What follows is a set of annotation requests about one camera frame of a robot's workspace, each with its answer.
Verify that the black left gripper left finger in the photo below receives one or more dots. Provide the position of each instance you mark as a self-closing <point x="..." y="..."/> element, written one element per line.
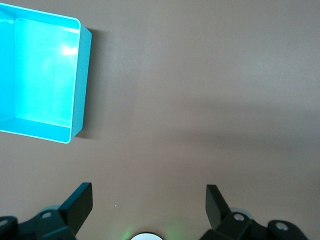
<point x="77" y="207"/>

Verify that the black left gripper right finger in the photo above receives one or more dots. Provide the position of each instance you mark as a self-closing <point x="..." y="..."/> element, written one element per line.
<point x="216" y="210"/>

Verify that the brown table mat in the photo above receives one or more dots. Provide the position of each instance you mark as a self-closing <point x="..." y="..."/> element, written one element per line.
<point x="200" y="75"/>

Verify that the teal plastic bin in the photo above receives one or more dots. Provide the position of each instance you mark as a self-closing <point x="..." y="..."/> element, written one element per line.
<point x="42" y="75"/>

